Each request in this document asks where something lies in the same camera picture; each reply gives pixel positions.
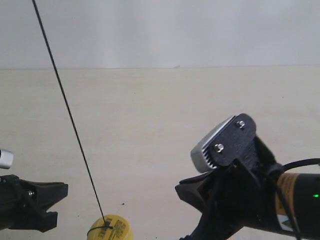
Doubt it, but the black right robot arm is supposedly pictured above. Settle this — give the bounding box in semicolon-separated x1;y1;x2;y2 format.
175;166;320;240

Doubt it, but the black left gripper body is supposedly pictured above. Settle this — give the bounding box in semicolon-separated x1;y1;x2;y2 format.
0;174;43;232

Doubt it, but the black hanging string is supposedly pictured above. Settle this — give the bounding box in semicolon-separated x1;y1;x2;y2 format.
31;0;115;231

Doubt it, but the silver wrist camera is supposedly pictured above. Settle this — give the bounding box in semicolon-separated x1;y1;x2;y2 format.
190;113;278;174
0;148;14;170

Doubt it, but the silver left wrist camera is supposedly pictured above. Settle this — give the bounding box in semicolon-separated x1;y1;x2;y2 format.
0;148;14;170

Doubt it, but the yellow tennis ball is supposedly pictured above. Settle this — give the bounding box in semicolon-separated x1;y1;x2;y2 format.
86;214;134;240

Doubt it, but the black right camera cable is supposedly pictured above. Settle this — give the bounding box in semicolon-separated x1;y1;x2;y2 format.
234;157;320;240

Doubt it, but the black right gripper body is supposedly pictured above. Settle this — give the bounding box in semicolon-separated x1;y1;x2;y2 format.
184;164;280;240

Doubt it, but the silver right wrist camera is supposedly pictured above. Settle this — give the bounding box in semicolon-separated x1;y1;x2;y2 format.
190;113;278;174

